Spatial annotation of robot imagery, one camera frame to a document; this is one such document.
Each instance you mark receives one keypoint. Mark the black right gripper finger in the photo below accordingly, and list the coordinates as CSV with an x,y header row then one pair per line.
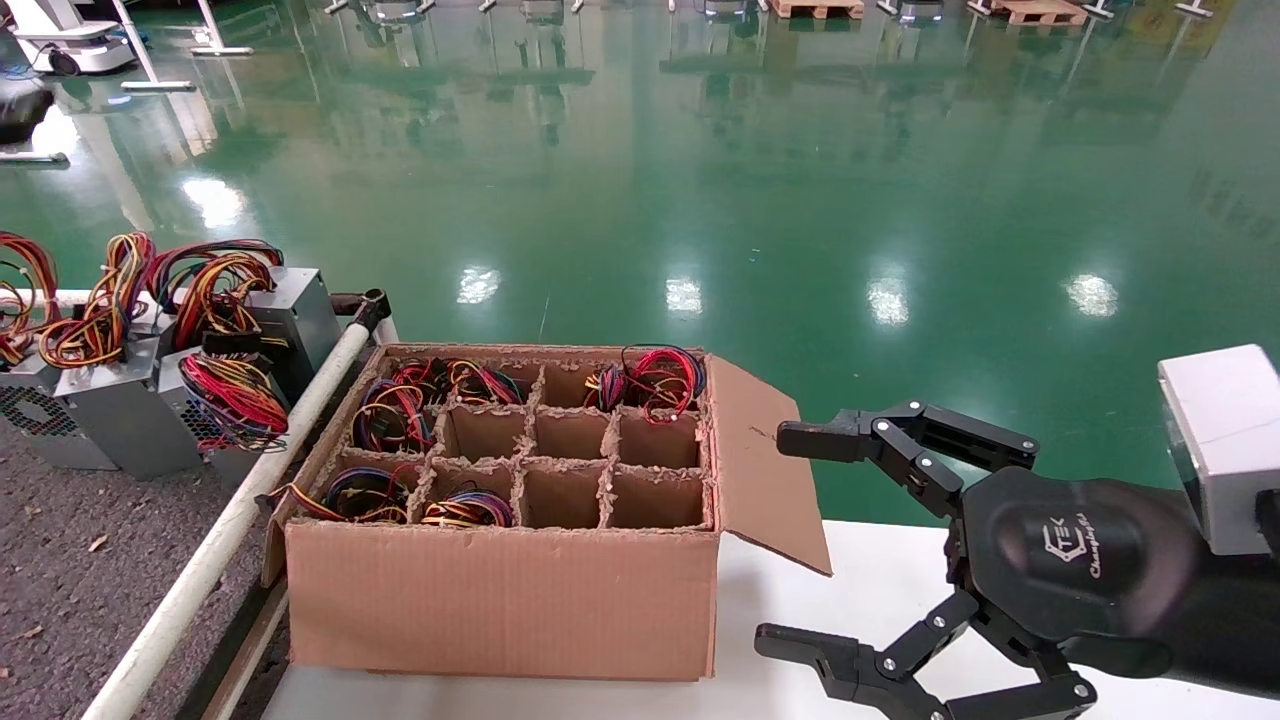
x,y
820,440
815,655

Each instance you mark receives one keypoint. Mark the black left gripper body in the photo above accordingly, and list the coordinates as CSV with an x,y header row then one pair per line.
x,y
20,108

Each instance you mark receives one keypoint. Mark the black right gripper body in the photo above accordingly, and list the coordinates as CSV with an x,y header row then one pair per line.
x,y
1080,560

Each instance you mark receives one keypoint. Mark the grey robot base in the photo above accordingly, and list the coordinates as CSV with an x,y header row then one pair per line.
x,y
920,10

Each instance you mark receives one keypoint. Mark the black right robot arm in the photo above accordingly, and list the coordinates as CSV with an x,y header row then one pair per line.
x,y
1240,620

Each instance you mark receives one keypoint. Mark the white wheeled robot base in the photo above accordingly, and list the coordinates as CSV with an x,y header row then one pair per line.
x,y
75,50

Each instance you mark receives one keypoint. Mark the white floor bar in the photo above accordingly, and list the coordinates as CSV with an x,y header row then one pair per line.
x,y
35,159

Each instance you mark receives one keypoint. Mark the white stand leg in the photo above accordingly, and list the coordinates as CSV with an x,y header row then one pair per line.
x,y
215,45
150,80

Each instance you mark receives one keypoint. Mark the cardboard cell divider grid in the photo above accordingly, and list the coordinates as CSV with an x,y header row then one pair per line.
x,y
530,462

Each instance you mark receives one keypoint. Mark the brown cardboard box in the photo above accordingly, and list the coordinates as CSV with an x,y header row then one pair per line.
x,y
500,600

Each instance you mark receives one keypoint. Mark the grey power supply black connector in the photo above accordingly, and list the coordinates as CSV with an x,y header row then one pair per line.
x,y
305,320

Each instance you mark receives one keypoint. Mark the black pipe clamp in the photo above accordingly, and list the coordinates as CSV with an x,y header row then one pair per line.
x,y
372,305

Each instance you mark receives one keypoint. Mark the wooden pallet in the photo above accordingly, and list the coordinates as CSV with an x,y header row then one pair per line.
x,y
815,8
1040,12

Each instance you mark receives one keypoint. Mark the white stand foot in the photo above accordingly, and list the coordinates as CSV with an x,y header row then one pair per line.
x,y
1195,9

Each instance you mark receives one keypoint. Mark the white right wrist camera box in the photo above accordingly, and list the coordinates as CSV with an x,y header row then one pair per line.
x,y
1225,440

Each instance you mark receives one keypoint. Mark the short white pipe rail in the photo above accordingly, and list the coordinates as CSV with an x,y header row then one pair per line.
x,y
75,297

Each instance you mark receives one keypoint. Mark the long white pipe rail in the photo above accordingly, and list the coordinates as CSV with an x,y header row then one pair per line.
x,y
250,500

